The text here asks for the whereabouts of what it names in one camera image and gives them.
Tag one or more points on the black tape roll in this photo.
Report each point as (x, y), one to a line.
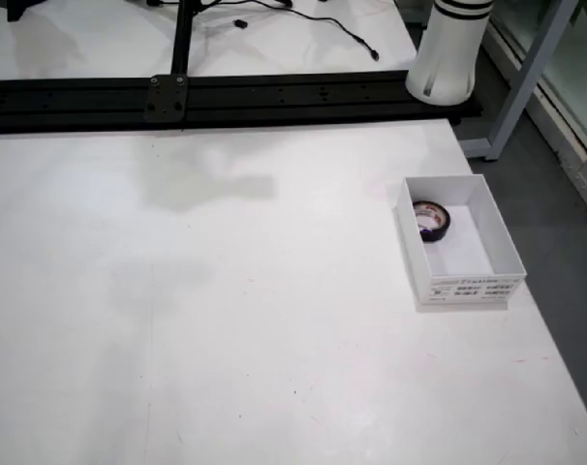
(439, 235)

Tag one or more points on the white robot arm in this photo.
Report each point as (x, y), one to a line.
(443, 58)

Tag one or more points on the white cardboard bin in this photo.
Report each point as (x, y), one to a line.
(472, 290)

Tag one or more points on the small black connector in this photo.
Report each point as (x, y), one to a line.
(240, 22)

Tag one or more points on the black stand foot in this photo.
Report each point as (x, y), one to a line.
(20, 9)

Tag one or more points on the green plant leaves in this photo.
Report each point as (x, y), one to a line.
(586, 9)

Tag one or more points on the black aluminium rail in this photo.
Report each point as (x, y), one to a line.
(298, 102)

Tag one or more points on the black bracket plate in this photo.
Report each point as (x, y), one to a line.
(165, 104)

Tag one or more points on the black upright post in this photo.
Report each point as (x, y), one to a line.
(182, 43)

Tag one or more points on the grey metal frame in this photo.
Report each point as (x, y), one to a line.
(526, 87)

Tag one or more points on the aluminium glass partition frame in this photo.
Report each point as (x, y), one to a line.
(565, 123)

